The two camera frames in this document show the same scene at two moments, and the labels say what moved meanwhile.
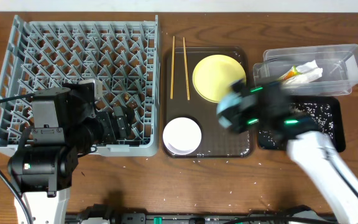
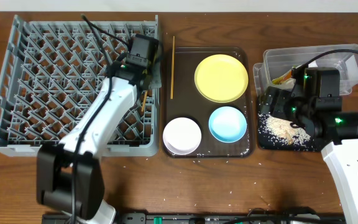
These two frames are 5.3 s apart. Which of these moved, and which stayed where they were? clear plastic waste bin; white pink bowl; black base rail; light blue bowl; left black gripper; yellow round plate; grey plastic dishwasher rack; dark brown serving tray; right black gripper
Moved: left black gripper; right black gripper; light blue bowl
Stayed: yellow round plate; white pink bowl; clear plastic waste bin; dark brown serving tray; black base rail; grey plastic dishwasher rack
